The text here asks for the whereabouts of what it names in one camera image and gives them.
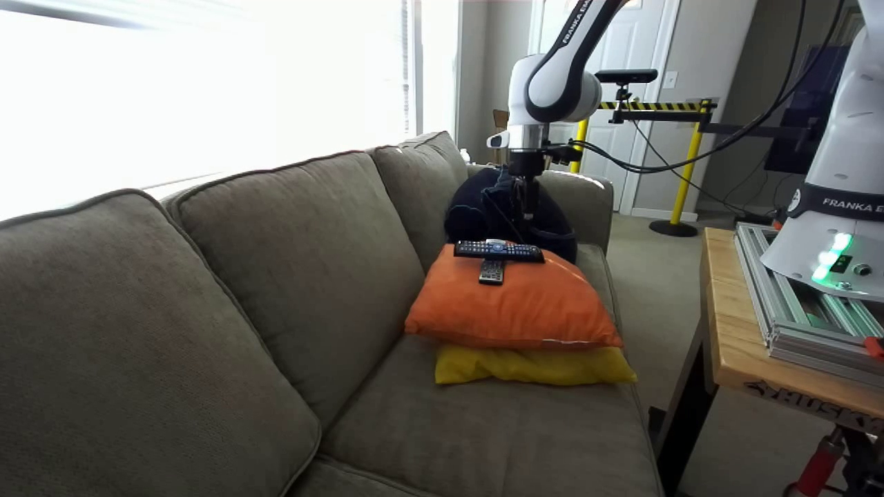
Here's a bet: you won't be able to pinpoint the wooden table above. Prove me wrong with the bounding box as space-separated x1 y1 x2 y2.
654 226 884 497

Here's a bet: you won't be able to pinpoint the long black remote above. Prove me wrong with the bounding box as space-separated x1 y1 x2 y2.
454 237 548 266

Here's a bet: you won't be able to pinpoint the red clamp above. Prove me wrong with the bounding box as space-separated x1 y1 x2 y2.
785 431 845 497

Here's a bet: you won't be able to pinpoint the navy blue pillow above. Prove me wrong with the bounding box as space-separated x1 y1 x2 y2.
441 163 581 266

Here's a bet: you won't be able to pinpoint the taupe fabric sofa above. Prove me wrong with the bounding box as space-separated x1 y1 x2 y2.
0 130 668 497

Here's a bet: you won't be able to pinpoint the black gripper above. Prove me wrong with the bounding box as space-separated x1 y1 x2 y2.
508 150 549 220

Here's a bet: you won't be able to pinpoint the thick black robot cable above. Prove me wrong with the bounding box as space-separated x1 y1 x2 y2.
582 0 852 176

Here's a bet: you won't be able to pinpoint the thin black cable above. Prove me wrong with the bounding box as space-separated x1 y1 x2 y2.
628 116 729 210

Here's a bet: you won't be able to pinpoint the black stereo camera on stand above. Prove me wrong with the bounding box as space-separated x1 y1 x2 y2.
595 67 662 103

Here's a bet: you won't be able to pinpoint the yellow pillow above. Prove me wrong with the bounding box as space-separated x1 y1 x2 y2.
434 340 642 390

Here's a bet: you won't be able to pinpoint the yellow black barrier stand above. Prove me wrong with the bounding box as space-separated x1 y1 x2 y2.
567 93 720 239

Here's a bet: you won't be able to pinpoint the orange pillow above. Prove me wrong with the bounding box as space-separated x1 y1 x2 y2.
403 239 624 354

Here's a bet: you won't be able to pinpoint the aluminium rail frame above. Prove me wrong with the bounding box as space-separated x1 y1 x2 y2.
733 219 884 383

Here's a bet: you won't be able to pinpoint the white window blinds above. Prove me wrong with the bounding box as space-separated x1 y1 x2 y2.
0 0 463 224

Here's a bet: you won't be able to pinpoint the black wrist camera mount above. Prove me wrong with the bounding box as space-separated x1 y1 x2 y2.
538 136 586 172

